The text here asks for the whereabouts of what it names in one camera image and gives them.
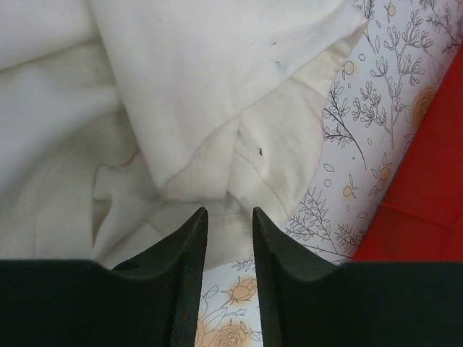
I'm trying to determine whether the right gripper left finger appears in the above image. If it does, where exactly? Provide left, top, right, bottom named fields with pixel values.
left=1, top=208, right=208, bottom=346

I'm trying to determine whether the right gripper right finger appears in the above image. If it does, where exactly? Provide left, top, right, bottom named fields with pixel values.
left=252, top=208, right=462, bottom=346

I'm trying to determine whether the cream white t-shirt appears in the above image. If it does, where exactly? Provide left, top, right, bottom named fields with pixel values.
left=1, top=1, right=368, bottom=268

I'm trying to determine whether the red plastic bin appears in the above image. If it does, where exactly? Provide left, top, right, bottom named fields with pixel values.
left=354, top=52, right=462, bottom=262

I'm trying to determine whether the floral table mat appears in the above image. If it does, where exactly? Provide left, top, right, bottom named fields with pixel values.
left=195, top=0, right=463, bottom=347

